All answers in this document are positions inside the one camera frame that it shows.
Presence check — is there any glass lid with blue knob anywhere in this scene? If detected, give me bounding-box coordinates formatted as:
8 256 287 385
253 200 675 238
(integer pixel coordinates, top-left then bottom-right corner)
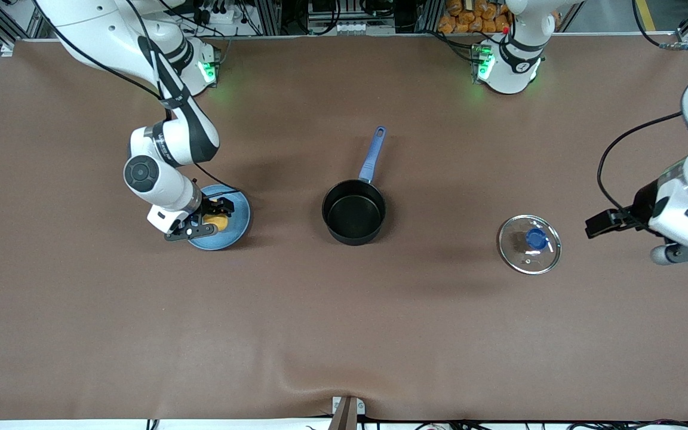
497 214 562 275

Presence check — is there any blue round plate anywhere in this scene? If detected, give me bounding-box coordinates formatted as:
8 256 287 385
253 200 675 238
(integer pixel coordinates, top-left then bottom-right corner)
186 184 252 251

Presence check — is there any white power strip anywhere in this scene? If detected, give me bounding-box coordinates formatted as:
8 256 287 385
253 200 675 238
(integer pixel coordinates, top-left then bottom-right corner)
198 3 246 24

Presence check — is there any white terminal block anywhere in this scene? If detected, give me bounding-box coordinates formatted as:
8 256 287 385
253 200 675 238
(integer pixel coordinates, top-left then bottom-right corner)
308 21 380 35

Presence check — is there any orange packaged goods pile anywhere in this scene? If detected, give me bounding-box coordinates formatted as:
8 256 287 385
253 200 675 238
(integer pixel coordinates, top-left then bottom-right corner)
438 0 512 34

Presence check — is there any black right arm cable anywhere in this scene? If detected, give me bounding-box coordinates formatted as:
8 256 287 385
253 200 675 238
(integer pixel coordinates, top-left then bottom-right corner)
32 0 242 198

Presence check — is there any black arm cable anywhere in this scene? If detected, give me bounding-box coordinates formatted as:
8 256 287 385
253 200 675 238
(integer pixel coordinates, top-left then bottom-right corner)
32 0 242 198
597 112 685 216

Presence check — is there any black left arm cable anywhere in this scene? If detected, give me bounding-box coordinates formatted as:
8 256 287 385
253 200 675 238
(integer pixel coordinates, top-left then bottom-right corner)
597 112 685 216

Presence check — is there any black saucepan with blue handle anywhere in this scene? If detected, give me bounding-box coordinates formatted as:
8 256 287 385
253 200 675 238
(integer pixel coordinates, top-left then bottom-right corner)
321 125 388 246

